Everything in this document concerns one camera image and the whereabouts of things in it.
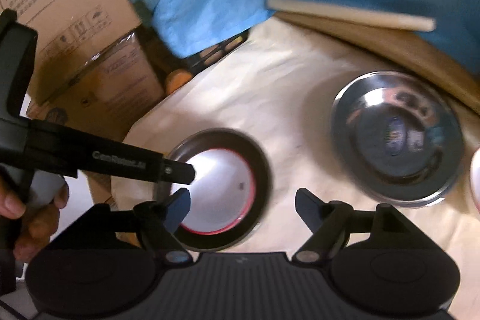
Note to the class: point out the brown printed cardboard box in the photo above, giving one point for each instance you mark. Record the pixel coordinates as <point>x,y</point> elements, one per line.
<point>75,5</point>

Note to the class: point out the deep steel bowl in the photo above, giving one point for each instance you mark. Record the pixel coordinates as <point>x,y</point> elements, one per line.
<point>263,173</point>

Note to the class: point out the cardboard box with blue logo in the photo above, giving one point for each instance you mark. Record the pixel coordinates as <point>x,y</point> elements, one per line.
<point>123,91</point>

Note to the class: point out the white rolling stick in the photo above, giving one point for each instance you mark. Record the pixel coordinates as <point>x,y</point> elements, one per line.
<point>348,14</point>

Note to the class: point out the white bowl with red rim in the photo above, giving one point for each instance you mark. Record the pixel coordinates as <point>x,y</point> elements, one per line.
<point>221,192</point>
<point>476,181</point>

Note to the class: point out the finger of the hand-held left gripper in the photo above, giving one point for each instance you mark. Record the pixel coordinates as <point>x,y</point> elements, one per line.
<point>180,173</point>

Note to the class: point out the wooden board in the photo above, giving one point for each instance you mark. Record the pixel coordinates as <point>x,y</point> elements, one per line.
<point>393,46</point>

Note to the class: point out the black plastic crate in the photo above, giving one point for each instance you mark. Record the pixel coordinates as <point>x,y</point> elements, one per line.
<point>210,55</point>

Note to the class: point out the steel plate with sticker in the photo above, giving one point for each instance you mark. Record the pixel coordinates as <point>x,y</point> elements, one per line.
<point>375,110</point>

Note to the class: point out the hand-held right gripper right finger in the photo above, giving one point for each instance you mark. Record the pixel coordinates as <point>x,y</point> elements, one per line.
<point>306,209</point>

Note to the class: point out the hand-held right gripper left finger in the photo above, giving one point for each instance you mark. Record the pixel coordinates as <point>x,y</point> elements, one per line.
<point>176,209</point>

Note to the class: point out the cream paper sheet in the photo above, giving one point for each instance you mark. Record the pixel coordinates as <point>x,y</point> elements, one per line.
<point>292,110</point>

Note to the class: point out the person's left hand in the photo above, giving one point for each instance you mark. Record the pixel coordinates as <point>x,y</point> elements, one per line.
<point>41,226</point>

